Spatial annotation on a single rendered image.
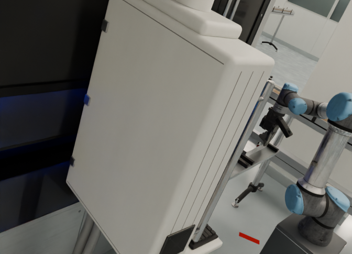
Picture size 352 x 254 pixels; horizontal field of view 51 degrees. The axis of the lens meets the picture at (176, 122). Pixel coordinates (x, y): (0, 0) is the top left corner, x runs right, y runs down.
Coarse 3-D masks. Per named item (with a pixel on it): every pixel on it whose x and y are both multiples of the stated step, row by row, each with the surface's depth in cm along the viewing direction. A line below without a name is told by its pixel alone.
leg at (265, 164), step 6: (288, 114) 275; (288, 120) 278; (288, 126) 280; (282, 132) 283; (276, 138) 287; (282, 138) 285; (276, 144) 288; (264, 162) 297; (264, 168) 298; (258, 174) 302; (258, 180) 304; (252, 192) 310
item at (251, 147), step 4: (252, 132) 208; (252, 136) 208; (256, 136) 207; (248, 140) 203; (252, 140) 205; (256, 140) 206; (260, 140) 206; (248, 144) 199; (252, 144) 201; (256, 144) 202; (244, 148) 193; (248, 148) 195; (252, 148) 196; (256, 148) 192; (260, 148) 197; (244, 152) 184; (248, 152) 186; (252, 152) 191
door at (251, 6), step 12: (240, 0) 171; (252, 0) 179; (264, 0) 187; (216, 12) 162; (228, 12) 169; (240, 12) 176; (252, 12) 185; (240, 24) 183; (252, 24) 192; (240, 36) 189
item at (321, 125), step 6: (270, 78) 291; (276, 84) 285; (276, 90) 285; (270, 96) 280; (276, 96) 277; (270, 102) 281; (294, 114) 270; (300, 120) 268; (306, 120) 265; (312, 120) 262; (318, 120) 260; (324, 120) 258; (312, 126) 263; (318, 126) 260; (324, 126) 258; (324, 132) 259; (348, 144) 250
